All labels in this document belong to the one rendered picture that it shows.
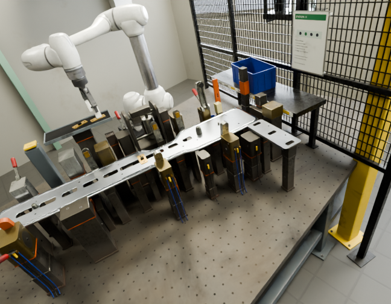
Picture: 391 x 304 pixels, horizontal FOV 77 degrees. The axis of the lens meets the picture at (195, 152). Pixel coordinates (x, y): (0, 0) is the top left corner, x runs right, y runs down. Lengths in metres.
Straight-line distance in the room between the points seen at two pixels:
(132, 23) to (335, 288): 2.07
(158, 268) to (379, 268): 1.42
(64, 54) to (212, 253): 1.14
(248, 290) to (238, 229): 0.28
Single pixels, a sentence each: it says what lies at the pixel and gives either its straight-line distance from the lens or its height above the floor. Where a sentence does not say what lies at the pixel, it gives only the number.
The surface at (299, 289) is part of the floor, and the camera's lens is 1.89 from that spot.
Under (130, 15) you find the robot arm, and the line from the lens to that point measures 1.78.
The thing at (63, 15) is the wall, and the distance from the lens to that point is 4.19.
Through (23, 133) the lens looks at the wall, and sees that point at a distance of 4.21.
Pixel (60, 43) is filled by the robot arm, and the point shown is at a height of 1.58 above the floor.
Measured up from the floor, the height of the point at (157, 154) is 1.09.
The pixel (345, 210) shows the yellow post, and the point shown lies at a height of 0.28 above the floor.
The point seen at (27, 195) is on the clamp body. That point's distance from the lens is 1.49.
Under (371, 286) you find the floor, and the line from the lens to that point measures 2.00.
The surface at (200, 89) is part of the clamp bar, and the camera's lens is 1.46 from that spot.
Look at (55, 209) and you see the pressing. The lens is 1.29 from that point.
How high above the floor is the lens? 1.71
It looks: 35 degrees down
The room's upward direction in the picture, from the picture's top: 14 degrees counter-clockwise
